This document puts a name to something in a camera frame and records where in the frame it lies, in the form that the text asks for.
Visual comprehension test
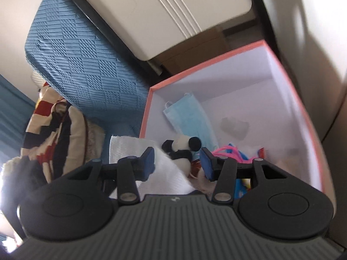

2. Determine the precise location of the brown cardboard box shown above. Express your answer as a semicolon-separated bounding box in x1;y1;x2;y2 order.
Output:
156;26;229;77

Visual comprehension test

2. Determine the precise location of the panda plush toy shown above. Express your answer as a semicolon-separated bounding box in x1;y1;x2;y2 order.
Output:
162;136;202;176

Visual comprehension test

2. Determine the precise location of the striped blanket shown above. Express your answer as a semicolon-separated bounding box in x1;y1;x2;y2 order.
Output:
21;81;91;185

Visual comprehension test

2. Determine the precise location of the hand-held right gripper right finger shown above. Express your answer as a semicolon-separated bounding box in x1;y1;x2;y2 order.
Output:
200;148;288;204

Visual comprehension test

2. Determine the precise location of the blue face mask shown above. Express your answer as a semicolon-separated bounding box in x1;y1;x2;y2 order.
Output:
163;92;220;155

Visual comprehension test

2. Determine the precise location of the beige plastic appliance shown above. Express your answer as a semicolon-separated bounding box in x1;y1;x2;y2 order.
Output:
66;0;252;61

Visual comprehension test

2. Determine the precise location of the blue curtain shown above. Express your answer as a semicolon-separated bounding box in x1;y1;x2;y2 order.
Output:
0;74;37;159

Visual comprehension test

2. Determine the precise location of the white paper towel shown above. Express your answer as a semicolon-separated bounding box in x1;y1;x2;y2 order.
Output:
109;135;196;195

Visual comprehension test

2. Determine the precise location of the red tea packet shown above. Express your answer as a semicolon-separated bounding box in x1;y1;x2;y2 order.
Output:
190;159;203;179

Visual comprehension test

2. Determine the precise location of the pink cardboard box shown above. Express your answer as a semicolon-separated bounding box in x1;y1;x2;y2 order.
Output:
139;39;326;195

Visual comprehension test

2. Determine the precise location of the blue quilted sofa cushion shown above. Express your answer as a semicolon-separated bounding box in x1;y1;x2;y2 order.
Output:
24;0;149;141

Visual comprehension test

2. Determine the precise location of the pink cord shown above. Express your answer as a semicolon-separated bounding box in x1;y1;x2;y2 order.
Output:
211;144;257;164

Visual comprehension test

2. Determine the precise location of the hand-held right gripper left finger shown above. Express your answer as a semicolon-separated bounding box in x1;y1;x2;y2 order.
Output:
68;147;156;206

